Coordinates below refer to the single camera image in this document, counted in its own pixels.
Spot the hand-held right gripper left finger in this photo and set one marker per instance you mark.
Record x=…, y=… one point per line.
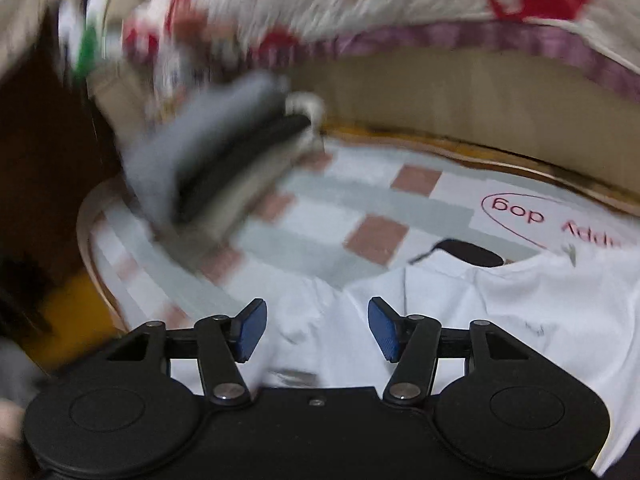
x=251, y=331

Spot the brown wooden panel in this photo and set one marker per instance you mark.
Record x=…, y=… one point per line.
x=45, y=135

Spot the yellow object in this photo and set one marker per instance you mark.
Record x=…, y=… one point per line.
x=70, y=315

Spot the printed quilt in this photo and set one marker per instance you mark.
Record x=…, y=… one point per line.
x=400, y=0

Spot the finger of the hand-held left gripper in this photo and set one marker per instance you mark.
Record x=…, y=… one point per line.
x=240, y=155
x=260, y=185

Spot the white t-shirt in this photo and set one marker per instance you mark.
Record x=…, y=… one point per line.
x=450, y=335

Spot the checkered floor mat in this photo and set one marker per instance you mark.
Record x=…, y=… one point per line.
x=350, y=210

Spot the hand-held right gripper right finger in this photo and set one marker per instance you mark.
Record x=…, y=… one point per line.
x=384, y=331

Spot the beige bed base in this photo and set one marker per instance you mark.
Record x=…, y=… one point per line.
x=450, y=95

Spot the small cream cloth object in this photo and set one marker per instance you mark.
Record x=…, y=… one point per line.
x=306, y=106

